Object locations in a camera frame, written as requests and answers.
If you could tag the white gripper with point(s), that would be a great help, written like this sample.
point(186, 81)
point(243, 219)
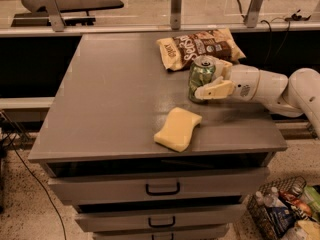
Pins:
point(243, 80)

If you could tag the green soda can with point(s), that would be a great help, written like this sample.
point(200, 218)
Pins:
point(201, 72)

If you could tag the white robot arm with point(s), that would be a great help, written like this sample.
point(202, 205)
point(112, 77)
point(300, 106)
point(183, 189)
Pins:
point(288, 96)

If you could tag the brown chip bag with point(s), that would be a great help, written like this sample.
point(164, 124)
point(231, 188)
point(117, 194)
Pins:
point(179, 52)

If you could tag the yellow sponge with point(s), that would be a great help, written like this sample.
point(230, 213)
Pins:
point(177, 130)

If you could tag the clear water bottle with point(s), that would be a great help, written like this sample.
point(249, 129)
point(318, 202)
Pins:
point(271, 199)

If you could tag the grey drawer cabinet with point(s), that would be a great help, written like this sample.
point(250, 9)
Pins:
point(97, 145)

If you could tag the green package in basket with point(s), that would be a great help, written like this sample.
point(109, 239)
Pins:
point(312, 198)

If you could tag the blue snack package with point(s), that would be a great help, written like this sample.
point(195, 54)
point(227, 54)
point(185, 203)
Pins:
point(281, 218)

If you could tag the black office chair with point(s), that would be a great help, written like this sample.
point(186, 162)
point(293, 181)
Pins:
point(38, 16)

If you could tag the metal bracket right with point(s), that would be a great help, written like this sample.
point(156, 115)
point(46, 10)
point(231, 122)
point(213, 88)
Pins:
point(251, 18)

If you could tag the metal bracket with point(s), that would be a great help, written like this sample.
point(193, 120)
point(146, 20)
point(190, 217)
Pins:
point(55, 18)
point(175, 14)
point(251, 18)

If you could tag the metal bracket middle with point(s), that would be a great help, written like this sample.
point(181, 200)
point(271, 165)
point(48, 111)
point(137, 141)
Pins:
point(175, 14)

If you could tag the wire basket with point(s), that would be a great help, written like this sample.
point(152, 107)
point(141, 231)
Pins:
point(258, 211)

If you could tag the metal bracket left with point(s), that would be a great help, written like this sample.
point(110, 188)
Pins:
point(55, 18)

